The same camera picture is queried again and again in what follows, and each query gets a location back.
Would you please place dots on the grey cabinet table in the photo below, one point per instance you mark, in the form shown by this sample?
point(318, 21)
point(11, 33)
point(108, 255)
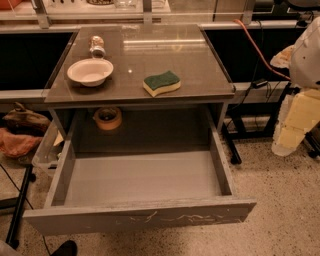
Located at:
point(140, 63)

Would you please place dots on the white bowl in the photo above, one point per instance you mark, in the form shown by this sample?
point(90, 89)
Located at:
point(90, 72)

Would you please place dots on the black shoe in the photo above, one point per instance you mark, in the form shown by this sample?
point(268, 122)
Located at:
point(68, 248)

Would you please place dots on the black power adapter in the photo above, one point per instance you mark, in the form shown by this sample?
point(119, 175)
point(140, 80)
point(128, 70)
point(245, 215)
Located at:
point(259, 83)

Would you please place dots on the brown bag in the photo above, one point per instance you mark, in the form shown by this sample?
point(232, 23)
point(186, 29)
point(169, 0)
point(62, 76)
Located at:
point(21, 120)

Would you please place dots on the roll of tan tape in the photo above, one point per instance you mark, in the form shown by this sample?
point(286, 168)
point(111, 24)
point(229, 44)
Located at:
point(108, 118)

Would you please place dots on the black stand leg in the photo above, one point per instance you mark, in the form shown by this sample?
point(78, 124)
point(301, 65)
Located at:
point(11, 238)

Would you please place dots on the green and yellow sponge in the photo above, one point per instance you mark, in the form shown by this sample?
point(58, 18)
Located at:
point(161, 83)

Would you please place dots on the black table leg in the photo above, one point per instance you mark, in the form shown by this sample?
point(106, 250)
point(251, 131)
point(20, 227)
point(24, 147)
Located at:
point(235, 157)

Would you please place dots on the overturned glass jar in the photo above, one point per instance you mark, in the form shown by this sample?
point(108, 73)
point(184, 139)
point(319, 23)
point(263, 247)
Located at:
point(96, 47)

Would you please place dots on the grey open drawer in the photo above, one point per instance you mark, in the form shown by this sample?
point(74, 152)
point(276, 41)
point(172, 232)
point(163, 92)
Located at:
point(160, 168)

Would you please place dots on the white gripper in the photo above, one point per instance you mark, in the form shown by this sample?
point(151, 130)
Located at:
point(306, 63)

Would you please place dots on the orange cloth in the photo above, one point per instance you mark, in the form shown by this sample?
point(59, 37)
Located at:
point(14, 146)

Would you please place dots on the clear plastic bin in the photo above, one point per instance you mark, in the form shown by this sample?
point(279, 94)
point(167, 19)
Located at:
point(48, 152)

